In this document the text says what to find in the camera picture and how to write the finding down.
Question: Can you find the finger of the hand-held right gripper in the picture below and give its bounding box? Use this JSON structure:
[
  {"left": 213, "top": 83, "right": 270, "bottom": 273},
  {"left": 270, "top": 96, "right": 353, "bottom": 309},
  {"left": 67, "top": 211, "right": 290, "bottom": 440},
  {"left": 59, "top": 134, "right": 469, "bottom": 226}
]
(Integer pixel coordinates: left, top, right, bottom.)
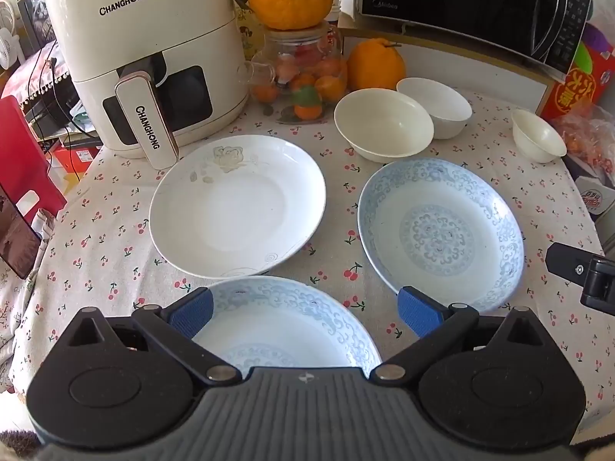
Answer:
[{"left": 546, "top": 242, "right": 597, "bottom": 285}]

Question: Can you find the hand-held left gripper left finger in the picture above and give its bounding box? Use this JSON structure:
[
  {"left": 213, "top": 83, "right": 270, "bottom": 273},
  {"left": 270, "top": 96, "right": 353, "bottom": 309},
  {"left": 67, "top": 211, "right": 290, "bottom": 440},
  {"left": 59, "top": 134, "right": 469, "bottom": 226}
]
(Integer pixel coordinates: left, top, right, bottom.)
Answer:
[{"left": 62, "top": 285, "right": 243, "bottom": 386}]

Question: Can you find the glass teapot jar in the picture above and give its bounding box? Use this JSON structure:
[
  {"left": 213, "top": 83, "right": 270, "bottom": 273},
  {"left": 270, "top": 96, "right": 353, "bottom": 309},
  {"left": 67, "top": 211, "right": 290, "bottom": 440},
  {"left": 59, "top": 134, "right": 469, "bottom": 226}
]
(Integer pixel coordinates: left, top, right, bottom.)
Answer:
[{"left": 238, "top": 22, "right": 347, "bottom": 123}]

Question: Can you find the small white bowl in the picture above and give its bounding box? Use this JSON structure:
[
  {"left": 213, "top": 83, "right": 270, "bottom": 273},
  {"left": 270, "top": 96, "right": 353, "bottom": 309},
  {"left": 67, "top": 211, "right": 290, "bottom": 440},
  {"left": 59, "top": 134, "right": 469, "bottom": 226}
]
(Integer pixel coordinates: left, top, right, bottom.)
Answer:
[{"left": 510, "top": 108, "right": 568, "bottom": 164}]

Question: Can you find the blue patterned plate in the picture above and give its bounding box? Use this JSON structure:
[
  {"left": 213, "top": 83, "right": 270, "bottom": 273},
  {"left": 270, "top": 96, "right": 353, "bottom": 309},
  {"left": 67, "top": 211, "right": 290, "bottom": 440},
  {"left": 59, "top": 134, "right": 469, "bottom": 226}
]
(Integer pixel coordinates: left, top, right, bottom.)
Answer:
[
  {"left": 192, "top": 276, "right": 382, "bottom": 380},
  {"left": 358, "top": 158, "right": 525, "bottom": 313}
]

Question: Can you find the cherry print tablecloth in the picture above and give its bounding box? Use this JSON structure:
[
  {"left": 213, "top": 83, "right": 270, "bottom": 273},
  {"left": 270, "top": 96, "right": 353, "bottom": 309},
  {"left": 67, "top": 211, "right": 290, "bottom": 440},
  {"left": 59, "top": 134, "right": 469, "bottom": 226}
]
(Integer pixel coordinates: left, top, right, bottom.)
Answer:
[{"left": 10, "top": 89, "right": 615, "bottom": 443}]

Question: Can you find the cream air fryer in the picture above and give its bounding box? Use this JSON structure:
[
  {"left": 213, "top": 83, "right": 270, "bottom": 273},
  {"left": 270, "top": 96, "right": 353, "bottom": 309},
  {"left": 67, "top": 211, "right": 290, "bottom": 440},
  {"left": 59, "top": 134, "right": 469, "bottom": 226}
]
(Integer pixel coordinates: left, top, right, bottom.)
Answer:
[{"left": 44, "top": 0, "right": 251, "bottom": 170}]

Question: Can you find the white fan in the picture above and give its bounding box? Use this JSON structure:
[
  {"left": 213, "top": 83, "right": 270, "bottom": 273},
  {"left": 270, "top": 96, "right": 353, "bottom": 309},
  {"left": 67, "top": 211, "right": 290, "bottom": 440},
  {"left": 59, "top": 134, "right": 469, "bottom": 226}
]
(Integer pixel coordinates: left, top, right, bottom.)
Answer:
[{"left": 0, "top": 0, "right": 25, "bottom": 70}]

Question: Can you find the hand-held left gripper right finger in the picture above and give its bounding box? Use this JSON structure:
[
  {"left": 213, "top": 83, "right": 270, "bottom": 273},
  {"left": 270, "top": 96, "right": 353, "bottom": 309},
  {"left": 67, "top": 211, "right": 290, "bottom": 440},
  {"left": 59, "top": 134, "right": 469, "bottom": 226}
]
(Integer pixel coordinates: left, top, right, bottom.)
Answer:
[{"left": 367, "top": 285, "right": 546, "bottom": 385}]

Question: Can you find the large orange with stem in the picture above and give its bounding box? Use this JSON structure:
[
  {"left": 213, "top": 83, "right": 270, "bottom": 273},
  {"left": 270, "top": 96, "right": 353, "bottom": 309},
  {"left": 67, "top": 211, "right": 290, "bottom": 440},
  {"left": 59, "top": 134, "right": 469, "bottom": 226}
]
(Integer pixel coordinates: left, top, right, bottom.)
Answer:
[{"left": 347, "top": 37, "right": 407, "bottom": 91}]

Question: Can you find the black electronic device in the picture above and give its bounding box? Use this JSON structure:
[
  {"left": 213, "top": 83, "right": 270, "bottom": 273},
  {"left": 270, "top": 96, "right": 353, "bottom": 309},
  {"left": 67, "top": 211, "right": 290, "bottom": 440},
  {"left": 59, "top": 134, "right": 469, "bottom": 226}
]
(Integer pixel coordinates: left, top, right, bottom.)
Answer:
[{"left": 24, "top": 87, "right": 83, "bottom": 136}]

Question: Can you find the small red cardboard box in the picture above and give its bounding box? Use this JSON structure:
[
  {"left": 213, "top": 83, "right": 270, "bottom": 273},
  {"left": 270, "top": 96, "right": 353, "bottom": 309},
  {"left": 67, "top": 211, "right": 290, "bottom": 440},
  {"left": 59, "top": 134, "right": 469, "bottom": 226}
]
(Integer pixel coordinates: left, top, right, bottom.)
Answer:
[{"left": 50, "top": 143, "right": 103, "bottom": 174}]

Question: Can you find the dark brown board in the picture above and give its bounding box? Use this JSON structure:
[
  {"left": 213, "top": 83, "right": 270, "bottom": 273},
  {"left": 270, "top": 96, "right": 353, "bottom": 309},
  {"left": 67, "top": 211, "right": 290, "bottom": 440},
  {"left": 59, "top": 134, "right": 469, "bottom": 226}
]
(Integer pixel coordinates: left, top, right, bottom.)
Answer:
[{"left": 0, "top": 185, "right": 42, "bottom": 279}]

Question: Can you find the medium white bowl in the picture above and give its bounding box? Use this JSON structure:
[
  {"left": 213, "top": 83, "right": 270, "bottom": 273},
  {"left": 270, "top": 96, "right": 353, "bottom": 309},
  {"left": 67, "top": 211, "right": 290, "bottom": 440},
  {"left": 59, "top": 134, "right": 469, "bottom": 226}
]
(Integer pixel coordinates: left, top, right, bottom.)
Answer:
[{"left": 396, "top": 78, "right": 473, "bottom": 140}]

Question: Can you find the red gift box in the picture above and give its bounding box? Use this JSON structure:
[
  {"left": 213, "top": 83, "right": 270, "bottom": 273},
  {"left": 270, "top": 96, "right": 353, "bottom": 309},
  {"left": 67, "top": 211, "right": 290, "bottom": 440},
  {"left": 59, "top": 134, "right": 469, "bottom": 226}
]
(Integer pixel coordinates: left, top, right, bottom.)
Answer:
[{"left": 540, "top": 24, "right": 615, "bottom": 121}]

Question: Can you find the white packet with red logo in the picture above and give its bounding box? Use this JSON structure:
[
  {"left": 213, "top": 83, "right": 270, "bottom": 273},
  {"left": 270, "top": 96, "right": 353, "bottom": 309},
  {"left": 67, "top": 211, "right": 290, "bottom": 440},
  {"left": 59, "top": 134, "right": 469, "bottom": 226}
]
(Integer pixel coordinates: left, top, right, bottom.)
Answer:
[{"left": 574, "top": 175, "right": 615, "bottom": 222}]

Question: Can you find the pile of small tangerines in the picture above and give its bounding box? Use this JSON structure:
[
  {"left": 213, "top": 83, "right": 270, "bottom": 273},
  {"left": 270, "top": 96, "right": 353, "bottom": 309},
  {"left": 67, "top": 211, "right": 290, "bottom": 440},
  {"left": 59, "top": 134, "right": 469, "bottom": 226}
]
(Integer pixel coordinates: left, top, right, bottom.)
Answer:
[{"left": 252, "top": 55, "right": 347, "bottom": 121}]

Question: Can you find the red plastic stool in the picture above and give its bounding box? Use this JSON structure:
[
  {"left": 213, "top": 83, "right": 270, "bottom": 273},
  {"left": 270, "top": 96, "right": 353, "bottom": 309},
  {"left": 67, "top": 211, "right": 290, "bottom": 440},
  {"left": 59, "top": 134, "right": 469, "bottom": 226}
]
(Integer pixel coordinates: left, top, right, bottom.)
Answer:
[{"left": 0, "top": 96, "right": 68, "bottom": 224}]

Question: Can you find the floral cloth with lace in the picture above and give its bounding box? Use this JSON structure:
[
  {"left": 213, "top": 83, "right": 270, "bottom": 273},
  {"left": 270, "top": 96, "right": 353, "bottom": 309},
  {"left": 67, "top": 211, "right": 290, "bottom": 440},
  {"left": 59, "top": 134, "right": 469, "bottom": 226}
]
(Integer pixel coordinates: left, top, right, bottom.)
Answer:
[{"left": 0, "top": 41, "right": 74, "bottom": 99}]

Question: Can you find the white floral plate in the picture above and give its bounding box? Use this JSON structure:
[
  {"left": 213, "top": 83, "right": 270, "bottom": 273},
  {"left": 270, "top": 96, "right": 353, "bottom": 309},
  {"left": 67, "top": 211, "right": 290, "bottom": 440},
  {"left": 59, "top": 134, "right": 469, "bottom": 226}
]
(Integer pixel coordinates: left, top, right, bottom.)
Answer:
[{"left": 149, "top": 134, "right": 327, "bottom": 280}]

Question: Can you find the framed picture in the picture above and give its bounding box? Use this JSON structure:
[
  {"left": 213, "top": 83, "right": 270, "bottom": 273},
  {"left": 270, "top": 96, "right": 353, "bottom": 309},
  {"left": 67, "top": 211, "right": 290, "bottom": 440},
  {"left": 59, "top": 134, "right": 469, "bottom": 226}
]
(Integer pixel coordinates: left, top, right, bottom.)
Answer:
[{"left": 17, "top": 0, "right": 61, "bottom": 53}]

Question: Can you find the clear plastic snack bag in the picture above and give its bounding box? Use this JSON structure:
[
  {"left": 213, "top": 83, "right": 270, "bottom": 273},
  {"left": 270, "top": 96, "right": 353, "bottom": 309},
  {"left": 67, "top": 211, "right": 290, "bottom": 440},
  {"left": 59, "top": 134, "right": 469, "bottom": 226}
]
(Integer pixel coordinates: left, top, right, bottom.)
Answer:
[{"left": 552, "top": 106, "right": 615, "bottom": 178}]

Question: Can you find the large white bowl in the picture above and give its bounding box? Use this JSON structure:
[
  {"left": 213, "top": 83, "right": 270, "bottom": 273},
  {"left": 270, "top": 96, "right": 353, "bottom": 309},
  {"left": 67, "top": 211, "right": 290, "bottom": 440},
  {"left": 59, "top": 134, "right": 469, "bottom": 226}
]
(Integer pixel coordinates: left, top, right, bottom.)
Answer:
[{"left": 334, "top": 88, "right": 435, "bottom": 163}]

